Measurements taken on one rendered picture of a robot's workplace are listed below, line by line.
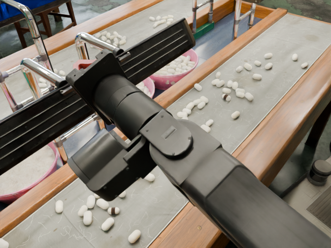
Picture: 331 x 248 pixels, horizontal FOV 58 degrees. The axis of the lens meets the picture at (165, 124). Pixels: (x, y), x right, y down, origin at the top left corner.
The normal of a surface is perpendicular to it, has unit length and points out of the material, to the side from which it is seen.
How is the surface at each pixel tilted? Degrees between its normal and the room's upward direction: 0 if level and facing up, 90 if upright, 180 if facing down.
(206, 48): 0
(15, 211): 0
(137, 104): 11
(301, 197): 0
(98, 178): 20
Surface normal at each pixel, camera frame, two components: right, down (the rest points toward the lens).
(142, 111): -0.26, -0.56
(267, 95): -0.04, -0.73
